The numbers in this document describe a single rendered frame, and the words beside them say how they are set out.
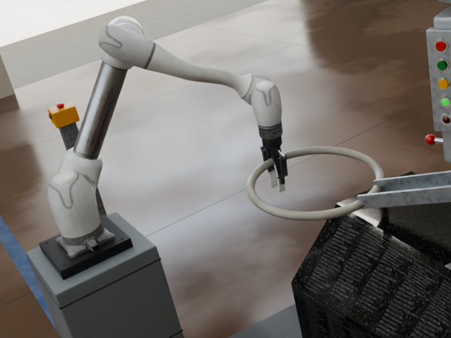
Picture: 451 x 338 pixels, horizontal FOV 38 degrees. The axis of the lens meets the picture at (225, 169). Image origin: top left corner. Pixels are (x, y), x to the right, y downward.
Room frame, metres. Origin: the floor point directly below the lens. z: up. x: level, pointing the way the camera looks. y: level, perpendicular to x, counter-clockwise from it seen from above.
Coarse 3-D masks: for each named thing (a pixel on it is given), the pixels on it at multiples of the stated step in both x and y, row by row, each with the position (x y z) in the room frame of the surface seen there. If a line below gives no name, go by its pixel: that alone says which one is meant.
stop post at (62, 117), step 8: (64, 104) 3.20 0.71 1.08; (72, 104) 3.17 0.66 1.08; (48, 112) 3.19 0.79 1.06; (56, 112) 3.10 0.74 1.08; (64, 112) 3.11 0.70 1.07; (72, 112) 3.12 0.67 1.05; (56, 120) 3.09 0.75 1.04; (64, 120) 3.11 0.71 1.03; (72, 120) 3.12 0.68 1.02; (64, 128) 3.12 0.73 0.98; (72, 128) 3.13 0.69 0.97; (64, 136) 3.12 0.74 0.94; (72, 136) 3.13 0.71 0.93; (64, 144) 3.18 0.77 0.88; (72, 144) 3.13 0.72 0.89; (96, 192) 3.14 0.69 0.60; (96, 200) 3.13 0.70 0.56; (104, 208) 3.14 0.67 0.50
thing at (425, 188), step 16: (400, 176) 1.91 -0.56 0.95; (416, 176) 1.86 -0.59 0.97; (432, 176) 1.82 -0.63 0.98; (448, 176) 1.78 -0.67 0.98; (384, 192) 1.83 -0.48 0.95; (400, 192) 1.78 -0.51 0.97; (416, 192) 1.74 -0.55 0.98; (432, 192) 1.70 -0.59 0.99; (448, 192) 1.67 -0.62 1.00; (368, 208) 1.87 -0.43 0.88
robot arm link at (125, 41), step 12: (120, 24) 2.30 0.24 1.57; (132, 24) 2.33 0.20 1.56; (108, 36) 2.22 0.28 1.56; (120, 36) 2.22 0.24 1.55; (132, 36) 2.23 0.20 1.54; (144, 36) 2.26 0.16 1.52; (108, 48) 2.22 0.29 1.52; (120, 48) 2.21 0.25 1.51; (132, 48) 2.21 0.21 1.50; (144, 48) 2.22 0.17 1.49; (132, 60) 2.21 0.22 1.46; (144, 60) 2.21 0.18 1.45
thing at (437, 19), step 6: (450, 6) 1.67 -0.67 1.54; (444, 12) 1.63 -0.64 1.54; (450, 12) 1.62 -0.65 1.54; (438, 18) 1.61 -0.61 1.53; (444, 18) 1.60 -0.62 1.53; (450, 18) 1.59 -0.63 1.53; (438, 24) 1.61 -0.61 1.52; (444, 24) 1.60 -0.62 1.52; (450, 24) 1.59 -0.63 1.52; (444, 132) 1.61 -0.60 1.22; (444, 138) 1.62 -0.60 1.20; (450, 138) 1.60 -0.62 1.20; (444, 144) 1.62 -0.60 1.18; (450, 144) 1.60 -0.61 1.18; (444, 150) 1.62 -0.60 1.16; (450, 150) 1.60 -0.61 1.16; (444, 156) 1.62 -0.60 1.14; (450, 156) 1.60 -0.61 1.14; (450, 162) 1.61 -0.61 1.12
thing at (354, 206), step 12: (288, 156) 2.30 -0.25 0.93; (348, 156) 2.24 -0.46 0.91; (360, 156) 2.19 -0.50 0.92; (264, 168) 2.24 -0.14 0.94; (372, 168) 2.10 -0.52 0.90; (252, 180) 2.15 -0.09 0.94; (252, 192) 2.06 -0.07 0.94; (372, 192) 1.92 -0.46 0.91; (264, 204) 1.97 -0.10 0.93; (360, 204) 1.88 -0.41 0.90; (276, 216) 1.92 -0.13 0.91; (288, 216) 1.89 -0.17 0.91; (300, 216) 1.87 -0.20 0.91; (312, 216) 1.86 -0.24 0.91; (324, 216) 1.85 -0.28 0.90; (336, 216) 1.85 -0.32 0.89
